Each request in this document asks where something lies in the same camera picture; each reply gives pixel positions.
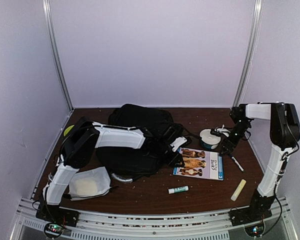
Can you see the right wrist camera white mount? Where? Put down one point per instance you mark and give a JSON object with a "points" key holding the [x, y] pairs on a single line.
{"points": [[219, 131]]}

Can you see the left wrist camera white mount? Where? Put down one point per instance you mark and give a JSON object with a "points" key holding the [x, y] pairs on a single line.
{"points": [[180, 142]]}

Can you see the black student backpack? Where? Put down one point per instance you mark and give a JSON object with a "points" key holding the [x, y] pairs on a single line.
{"points": [[120, 146]]}

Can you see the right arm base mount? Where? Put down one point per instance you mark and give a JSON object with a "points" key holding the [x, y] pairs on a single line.
{"points": [[245, 216]]}

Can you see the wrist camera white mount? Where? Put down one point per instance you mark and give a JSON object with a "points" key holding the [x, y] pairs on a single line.
{"points": [[219, 131], [180, 142]]}

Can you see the aluminium frame post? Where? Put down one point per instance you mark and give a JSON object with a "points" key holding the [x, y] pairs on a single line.
{"points": [[55, 52], [251, 48]]}

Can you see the pale yellow highlighter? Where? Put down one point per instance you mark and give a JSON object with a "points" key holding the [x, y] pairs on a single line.
{"points": [[238, 190]]}

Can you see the dog picture book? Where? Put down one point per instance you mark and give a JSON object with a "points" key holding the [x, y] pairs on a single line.
{"points": [[200, 164]]}

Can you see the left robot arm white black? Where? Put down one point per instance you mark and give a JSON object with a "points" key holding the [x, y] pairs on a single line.
{"points": [[74, 154]]}

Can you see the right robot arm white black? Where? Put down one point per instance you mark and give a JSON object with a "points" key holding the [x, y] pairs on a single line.
{"points": [[284, 136]]}

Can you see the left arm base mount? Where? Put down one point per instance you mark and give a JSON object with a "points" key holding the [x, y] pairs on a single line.
{"points": [[61, 216]]}

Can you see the blue capped white marker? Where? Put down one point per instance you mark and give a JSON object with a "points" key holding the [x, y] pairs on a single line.
{"points": [[237, 163]]}

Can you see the right aluminium frame post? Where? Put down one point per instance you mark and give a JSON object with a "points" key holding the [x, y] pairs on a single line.
{"points": [[251, 48]]}

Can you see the white blue ceramic bowl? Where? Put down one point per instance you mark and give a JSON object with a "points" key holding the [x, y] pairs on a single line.
{"points": [[208, 140]]}

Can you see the lime green bowl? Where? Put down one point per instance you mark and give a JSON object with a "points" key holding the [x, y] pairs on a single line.
{"points": [[67, 130]]}

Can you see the white green glue stick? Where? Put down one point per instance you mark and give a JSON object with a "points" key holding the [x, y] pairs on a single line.
{"points": [[178, 189]]}

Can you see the white pouch with zipper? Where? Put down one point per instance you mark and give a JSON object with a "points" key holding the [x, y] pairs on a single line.
{"points": [[89, 184]]}

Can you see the left aluminium frame post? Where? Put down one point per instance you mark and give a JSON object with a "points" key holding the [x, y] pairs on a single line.
{"points": [[55, 52]]}

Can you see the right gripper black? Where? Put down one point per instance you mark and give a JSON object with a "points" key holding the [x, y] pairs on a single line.
{"points": [[228, 146]]}

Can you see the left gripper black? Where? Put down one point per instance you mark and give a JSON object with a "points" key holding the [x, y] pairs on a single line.
{"points": [[172, 161]]}

